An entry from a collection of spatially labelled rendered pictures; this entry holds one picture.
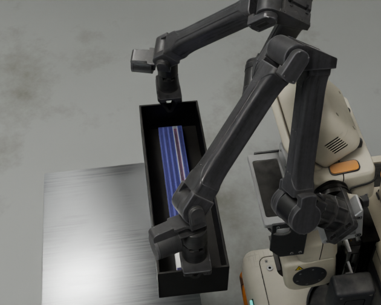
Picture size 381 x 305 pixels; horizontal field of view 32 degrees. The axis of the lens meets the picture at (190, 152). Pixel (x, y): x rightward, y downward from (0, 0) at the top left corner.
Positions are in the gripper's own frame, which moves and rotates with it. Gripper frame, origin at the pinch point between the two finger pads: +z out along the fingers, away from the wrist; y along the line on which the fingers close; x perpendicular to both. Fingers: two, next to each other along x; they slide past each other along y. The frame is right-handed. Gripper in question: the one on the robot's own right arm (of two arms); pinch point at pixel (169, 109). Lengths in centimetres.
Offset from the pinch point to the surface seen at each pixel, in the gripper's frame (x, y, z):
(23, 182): -66, -71, 112
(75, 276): -32, 34, 31
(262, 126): 54, -91, 110
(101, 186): -23.1, 1.6, 30.6
